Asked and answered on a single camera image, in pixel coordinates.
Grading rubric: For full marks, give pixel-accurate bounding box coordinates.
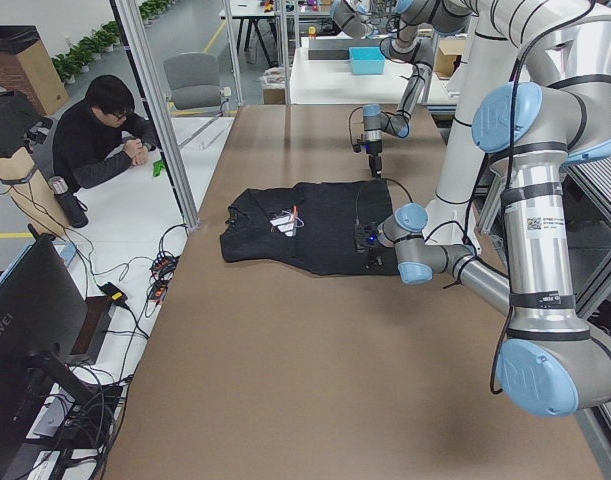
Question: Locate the black graphic t-shirt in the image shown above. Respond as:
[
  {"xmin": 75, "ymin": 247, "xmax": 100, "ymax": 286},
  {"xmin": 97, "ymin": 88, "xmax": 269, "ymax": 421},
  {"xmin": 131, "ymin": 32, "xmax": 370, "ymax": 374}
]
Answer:
[{"xmin": 220, "ymin": 180, "xmax": 398, "ymax": 276}]

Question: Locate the green handled reacher tool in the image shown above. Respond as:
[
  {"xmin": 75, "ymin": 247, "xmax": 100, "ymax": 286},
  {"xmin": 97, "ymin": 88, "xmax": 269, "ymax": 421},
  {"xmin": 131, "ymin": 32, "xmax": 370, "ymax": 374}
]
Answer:
[{"xmin": 152, "ymin": 159, "xmax": 166, "ymax": 178}]

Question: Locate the black power adapter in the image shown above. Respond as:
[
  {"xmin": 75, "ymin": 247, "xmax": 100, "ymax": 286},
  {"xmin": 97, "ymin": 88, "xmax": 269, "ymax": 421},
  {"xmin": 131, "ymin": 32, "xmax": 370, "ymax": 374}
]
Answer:
[{"xmin": 99, "ymin": 282, "xmax": 127, "ymax": 308}]

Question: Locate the black Huawei monitor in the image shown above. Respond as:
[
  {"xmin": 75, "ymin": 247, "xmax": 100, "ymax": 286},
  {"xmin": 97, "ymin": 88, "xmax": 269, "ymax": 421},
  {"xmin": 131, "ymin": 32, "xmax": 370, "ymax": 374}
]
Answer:
[{"xmin": 0, "ymin": 235, "xmax": 95, "ymax": 478}]

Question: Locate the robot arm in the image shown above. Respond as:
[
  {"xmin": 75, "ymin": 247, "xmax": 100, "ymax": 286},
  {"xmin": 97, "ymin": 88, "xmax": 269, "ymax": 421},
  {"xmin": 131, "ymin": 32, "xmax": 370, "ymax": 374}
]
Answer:
[
  {"xmin": 330, "ymin": 1, "xmax": 471, "ymax": 178},
  {"xmin": 378, "ymin": 1, "xmax": 611, "ymax": 417}
]

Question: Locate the brown cardboard box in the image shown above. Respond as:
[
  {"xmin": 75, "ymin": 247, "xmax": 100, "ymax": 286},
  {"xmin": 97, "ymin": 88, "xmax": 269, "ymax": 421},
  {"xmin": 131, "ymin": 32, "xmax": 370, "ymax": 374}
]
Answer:
[{"xmin": 0, "ymin": 25, "xmax": 69, "ymax": 115}]

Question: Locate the grey office chair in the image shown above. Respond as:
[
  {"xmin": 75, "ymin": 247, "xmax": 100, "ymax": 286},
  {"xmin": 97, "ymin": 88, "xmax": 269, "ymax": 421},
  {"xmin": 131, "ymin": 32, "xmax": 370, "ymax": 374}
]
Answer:
[{"xmin": 163, "ymin": 52, "xmax": 231, "ymax": 116}]

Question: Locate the blue plastic bin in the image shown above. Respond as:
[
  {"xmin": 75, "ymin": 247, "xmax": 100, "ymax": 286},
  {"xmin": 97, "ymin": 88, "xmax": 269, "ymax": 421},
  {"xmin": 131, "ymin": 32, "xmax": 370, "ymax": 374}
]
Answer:
[{"xmin": 348, "ymin": 46, "xmax": 385, "ymax": 76}]

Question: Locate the seated person in black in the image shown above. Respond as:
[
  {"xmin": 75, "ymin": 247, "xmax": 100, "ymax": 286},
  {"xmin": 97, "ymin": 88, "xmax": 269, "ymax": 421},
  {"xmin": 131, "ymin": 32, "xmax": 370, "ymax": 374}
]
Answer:
[{"xmin": 52, "ymin": 75, "xmax": 159, "ymax": 193}]

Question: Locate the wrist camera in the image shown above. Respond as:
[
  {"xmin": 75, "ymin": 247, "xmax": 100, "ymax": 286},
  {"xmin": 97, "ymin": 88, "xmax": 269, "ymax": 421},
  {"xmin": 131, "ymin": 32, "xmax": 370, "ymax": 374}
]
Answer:
[
  {"xmin": 354, "ymin": 220, "xmax": 374, "ymax": 254},
  {"xmin": 352, "ymin": 139, "xmax": 366, "ymax": 153}
]

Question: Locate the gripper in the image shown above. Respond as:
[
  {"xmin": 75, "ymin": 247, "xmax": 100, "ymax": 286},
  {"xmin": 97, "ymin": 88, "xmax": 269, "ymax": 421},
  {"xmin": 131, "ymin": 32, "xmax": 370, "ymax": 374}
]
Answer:
[
  {"xmin": 366, "ymin": 140, "xmax": 383, "ymax": 176},
  {"xmin": 357, "ymin": 227, "xmax": 383, "ymax": 268}
]

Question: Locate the black water bottle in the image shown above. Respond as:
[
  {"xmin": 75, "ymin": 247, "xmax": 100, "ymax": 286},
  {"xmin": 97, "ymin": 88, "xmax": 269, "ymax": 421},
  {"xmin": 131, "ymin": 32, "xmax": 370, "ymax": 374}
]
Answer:
[{"xmin": 48, "ymin": 176, "xmax": 89, "ymax": 228}]

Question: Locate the aluminium frame post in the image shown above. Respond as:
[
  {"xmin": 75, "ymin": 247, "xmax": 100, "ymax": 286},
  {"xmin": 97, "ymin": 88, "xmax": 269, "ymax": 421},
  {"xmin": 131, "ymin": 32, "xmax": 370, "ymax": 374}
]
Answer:
[{"xmin": 109, "ymin": 0, "xmax": 200, "ymax": 232}]

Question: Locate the red power strip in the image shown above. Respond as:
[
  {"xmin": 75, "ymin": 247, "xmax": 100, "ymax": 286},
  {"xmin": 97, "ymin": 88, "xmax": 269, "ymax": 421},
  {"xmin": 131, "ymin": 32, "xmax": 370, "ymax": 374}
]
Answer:
[{"xmin": 147, "ymin": 250, "xmax": 180, "ymax": 304}]

